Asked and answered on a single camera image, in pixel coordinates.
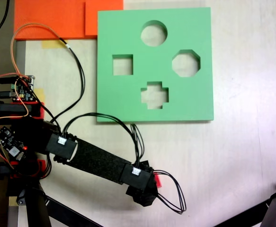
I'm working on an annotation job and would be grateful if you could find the red cross columnar block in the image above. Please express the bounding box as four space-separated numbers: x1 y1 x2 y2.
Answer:
153 172 163 189

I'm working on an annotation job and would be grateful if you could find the green shape hole board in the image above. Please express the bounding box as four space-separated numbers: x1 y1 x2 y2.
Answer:
96 7 214 123

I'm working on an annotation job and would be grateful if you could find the orange flat block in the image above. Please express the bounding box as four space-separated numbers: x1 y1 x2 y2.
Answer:
13 0 124 40

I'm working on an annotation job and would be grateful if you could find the black tripod leg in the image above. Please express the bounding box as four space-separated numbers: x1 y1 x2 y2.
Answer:
6 182 103 227

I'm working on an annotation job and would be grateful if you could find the red printed base clamp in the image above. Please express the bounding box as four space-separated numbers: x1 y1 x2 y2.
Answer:
9 159 46 178
25 101 45 119

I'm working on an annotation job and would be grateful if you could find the yellow masking tape piece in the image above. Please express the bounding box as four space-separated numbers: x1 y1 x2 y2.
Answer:
42 39 69 50
33 88 45 103

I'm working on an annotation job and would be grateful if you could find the black circuit board red LED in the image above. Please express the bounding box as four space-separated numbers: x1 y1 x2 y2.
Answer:
0 126 29 163

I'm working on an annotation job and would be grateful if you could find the circuit board with connectors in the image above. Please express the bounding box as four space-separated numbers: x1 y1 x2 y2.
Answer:
9 75 38 105

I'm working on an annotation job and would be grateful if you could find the small orange flat plate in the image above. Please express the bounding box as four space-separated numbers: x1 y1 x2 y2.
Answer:
84 0 124 36

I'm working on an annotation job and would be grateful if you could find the short black wire loop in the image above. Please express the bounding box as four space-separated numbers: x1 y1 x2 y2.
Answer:
153 170 187 215

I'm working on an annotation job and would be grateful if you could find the long black wire loop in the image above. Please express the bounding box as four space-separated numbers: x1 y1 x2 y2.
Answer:
61 113 145 167

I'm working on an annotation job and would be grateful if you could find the thin black tagged wire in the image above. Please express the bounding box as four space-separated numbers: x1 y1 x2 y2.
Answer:
50 37 86 126

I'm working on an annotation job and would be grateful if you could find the orange wire loop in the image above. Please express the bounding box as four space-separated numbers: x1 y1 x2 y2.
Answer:
0 81 30 120

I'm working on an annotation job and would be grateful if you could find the long orange wire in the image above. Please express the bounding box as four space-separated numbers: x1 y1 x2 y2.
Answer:
10 23 67 80

